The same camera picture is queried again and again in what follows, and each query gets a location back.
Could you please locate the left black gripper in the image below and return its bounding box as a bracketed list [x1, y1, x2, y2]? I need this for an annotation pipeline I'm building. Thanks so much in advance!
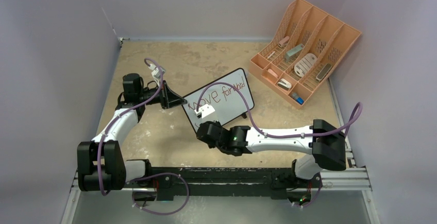
[138, 80, 187, 110]

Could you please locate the black-framed whiteboard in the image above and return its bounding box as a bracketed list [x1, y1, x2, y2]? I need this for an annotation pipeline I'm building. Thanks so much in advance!
[182, 68, 255, 131]

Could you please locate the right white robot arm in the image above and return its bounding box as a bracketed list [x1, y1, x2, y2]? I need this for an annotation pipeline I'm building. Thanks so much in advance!
[196, 119, 346, 186]

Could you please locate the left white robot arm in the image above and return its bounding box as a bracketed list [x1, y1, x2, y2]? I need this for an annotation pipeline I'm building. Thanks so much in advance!
[77, 73, 187, 195]

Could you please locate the grey whiteboard eraser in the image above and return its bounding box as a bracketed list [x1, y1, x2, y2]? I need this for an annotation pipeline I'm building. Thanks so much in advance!
[315, 63, 332, 82]

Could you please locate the pink eraser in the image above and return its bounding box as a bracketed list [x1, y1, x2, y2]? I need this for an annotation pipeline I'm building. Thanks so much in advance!
[267, 68, 279, 79]

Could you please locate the pink stapler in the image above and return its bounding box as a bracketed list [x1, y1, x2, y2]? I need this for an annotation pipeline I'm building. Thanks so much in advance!
[278, 36, 290, 48]

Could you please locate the teal staple box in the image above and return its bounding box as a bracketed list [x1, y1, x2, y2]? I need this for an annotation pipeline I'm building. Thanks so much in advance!
[284, 44, 304, 62]

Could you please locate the blue small item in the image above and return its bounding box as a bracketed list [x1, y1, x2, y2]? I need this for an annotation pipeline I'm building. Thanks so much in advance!
[291, 92, 304, 105]

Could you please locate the peach plastic desk organizer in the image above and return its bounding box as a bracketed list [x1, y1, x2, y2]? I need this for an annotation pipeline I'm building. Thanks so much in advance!
[249, 0, 362, 109]

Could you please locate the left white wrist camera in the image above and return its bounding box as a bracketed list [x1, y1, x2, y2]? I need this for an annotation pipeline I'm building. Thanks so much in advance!
[149, 64, 166, 83]

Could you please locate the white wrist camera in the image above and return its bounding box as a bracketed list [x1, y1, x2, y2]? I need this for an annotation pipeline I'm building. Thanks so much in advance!
[194, 104, 215, 120]
[149, 64, 166, 83]

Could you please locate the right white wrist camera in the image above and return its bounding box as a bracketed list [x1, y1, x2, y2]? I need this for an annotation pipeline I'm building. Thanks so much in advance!
[194, 104, 215, 120]

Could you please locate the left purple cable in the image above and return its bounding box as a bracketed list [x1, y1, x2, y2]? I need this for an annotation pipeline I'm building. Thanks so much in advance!
[97, 57, 190, 216]

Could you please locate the black aluminium base frame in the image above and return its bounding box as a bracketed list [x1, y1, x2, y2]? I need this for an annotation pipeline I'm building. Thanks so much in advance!
[70, 166, 373, 203]

